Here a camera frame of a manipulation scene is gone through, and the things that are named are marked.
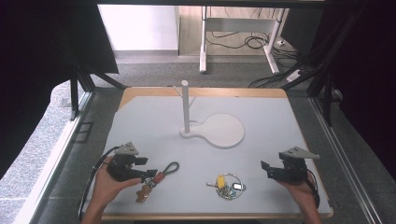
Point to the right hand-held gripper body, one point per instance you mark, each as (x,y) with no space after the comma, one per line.
(292,169)

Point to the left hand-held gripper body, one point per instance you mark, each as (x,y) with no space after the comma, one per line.
(123,169)

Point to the white key stand with pole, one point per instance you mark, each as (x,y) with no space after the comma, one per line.
(222,129)

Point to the person's right hand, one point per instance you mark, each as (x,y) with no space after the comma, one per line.
(297,193)

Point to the person's left hand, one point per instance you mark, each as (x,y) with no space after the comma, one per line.
(106,186)

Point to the light grey table mat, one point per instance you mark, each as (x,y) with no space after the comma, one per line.
(174,199)

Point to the black metal stand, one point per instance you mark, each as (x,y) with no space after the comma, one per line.
(327,99)
(74,99)

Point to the white power strip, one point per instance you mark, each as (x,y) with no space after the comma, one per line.
(294,75)

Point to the dark curtain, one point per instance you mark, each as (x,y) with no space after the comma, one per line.
(370,77)
(31,62)

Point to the white cabinet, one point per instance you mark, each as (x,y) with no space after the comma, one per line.
(140,28)

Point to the aluminium rail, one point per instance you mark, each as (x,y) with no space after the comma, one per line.
(46,174)
(342,161)

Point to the white desk frame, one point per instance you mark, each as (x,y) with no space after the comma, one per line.
(239,24)

